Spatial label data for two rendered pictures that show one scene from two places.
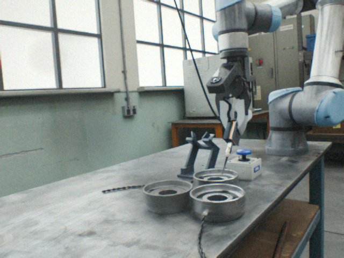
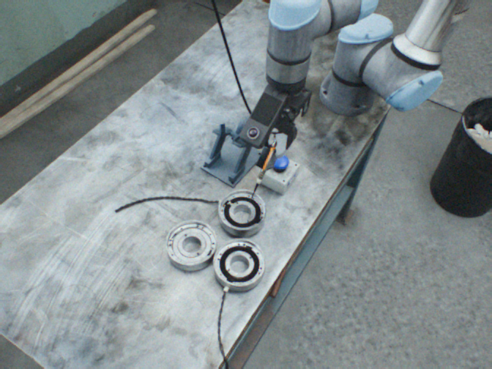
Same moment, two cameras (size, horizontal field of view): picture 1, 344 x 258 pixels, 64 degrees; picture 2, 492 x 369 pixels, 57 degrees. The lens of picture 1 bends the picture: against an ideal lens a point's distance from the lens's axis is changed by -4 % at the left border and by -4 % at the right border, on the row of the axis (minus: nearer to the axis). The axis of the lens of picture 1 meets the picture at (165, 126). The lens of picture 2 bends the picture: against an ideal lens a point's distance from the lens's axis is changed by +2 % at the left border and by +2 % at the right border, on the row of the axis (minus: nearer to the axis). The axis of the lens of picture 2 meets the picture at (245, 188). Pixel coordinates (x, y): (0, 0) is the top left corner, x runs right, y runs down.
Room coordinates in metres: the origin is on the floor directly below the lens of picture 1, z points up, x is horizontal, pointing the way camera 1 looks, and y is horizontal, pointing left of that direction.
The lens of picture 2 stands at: (0.13, -0.03, 1.66)
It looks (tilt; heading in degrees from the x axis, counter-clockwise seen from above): 54 degrees down; 351
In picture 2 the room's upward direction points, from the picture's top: 3 degrees clockwise
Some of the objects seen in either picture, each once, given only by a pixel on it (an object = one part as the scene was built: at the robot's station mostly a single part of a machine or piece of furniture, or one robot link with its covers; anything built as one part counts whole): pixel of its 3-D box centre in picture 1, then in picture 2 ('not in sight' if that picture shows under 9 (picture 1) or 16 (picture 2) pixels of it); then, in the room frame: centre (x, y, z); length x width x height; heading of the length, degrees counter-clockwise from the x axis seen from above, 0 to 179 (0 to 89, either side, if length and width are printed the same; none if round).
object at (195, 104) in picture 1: (222, 87); not in sight; (3.17, -0.66, 1.10); 0.62 x 0.61 x 0.65; 140
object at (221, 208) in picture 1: (217, 202); (239, 265); (0.52, -0.09, 0.82); 0.10 x 0.10 x 0.04
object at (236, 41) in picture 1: (232, 44); (285, 61); (0.74, -0.19, 1.15); 0.08 x 0.08 x 0.05
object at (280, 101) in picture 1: (287, 106); (363, 46); (1.01, -0.44, 0.97); 0.13 x 0.12 x 0.14; 26
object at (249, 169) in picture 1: (245, 166); (280, 171); (0.75, -0.21, 0.82); 0.08 x 0.07 x 0.05; 140
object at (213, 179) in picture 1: (215, 183); (242, 214); (0.65, -0.11, 0.82); 0.10 x 0.10 x 0.04
